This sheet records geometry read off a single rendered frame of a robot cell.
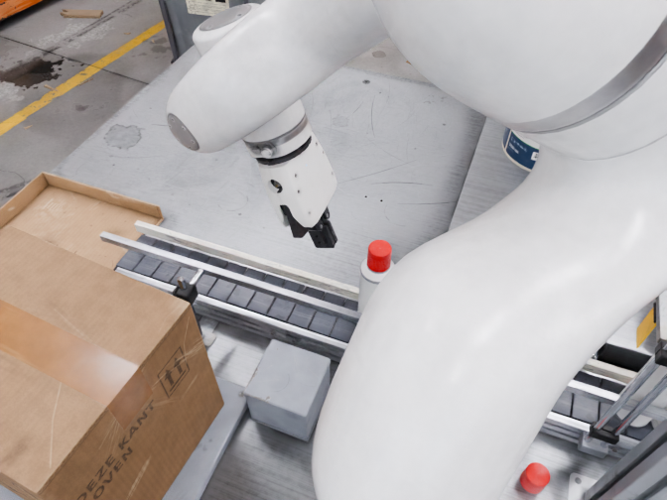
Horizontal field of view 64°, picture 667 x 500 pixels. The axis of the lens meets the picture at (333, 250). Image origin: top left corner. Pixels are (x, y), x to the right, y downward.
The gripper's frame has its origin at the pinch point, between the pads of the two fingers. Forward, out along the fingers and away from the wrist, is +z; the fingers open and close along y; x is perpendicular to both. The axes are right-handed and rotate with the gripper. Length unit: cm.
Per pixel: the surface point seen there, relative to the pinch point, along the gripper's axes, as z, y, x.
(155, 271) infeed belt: 7.7, -2.0, 37.0
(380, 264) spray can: 3.7, -1.9, -8.6
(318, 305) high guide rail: 10.9, -4.2, 3.1
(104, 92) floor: 36, 151, 214
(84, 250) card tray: 5, 0, 56
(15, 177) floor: 38, 78, 210
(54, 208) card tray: 1, 8, 69
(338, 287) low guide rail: 15.5, 3.6, 4.2
